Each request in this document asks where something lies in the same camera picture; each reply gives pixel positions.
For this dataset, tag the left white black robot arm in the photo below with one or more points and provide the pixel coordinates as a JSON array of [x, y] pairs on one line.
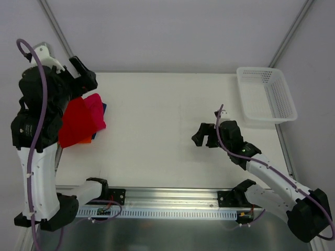
[[35, 136]]

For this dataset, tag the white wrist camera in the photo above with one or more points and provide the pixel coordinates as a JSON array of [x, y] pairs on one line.
[[222, 115], [47, 59]]

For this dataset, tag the red t shirt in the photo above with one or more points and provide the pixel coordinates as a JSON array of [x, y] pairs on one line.
[[78, 124]]

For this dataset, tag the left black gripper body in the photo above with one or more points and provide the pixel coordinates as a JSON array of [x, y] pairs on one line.
[[79, 79]]

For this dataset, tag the aluminium frame post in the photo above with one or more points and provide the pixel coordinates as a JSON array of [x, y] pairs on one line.
[[299, 19], [44, 5]]

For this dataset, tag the left aluminium frame post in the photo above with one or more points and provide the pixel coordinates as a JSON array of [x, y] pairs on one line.
[[44, 5]]

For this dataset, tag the folded navy blue t shirt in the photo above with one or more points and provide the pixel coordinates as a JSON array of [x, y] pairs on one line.
[[97, 110]]

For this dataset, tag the white slotted cable duct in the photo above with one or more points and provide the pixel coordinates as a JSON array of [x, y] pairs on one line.
[[137, 213]]

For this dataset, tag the folded pink t shirt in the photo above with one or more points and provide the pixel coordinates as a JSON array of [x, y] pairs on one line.
[[90, 99]]

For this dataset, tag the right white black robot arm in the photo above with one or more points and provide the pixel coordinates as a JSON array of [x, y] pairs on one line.
[[305, 211]]

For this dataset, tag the folded orange t shirt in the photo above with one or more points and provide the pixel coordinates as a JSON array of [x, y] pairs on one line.
[[86, 140]]

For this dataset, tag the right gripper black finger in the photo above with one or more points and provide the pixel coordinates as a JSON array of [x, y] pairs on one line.
[[198, 137], [212, 139]]

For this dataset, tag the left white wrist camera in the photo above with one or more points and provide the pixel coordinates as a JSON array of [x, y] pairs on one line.
[[47, 59]]

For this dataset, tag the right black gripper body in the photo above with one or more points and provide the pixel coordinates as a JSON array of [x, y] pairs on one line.
[[211, 135]]

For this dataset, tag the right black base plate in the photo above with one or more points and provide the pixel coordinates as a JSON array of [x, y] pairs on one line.
[[232, 199]]

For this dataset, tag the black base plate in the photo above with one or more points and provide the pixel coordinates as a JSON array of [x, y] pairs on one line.
[[117, 195], [232, 199]]

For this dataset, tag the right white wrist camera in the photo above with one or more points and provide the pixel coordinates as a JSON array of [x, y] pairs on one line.
[[222, 115]]

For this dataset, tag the aluminium mounting rail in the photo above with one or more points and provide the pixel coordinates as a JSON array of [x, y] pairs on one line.
[[172, 198]]

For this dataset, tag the right aluminium frame post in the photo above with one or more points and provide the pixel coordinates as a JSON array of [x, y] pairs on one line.
[[299, 19]]

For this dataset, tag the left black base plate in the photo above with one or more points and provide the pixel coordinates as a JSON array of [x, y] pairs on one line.
[[117, 195]]

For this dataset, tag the white plastic basket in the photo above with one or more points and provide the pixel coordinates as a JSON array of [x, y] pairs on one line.
[[265, 96]]

